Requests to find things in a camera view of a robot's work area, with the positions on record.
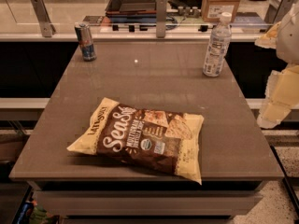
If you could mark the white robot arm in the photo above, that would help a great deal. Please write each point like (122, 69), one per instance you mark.
(284, 37)

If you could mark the clear plastic water bottle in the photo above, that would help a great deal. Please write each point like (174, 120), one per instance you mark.
(217, 47)

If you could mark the blue can in lower bin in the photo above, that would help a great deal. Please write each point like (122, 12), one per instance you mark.
(25, 213)

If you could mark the middle metal glass bracket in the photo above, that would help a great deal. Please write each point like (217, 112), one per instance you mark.
(161, 18)

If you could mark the left metal glass bracket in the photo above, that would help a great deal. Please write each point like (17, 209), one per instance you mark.
(46, 26)

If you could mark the redbull can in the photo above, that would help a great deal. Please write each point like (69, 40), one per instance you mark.
(85, 41)

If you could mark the metal glass bracket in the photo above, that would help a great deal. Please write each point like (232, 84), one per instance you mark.
(161, 18)
(277, 10)
(46, 26)

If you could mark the dark tray with orange rim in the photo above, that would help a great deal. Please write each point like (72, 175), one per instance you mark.
(131, 7)

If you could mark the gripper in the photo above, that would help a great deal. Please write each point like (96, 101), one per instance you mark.
(290, 37)

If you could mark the brown and yellow chip bag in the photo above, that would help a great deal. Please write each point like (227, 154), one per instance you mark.
(160, 140)

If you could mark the right metal glass bracket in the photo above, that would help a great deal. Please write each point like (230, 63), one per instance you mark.
(277, 10)

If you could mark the green bag in lower bin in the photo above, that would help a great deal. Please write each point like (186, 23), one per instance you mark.
(41, 216)

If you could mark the cardboard box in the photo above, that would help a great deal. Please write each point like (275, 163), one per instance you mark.
(212, 9)

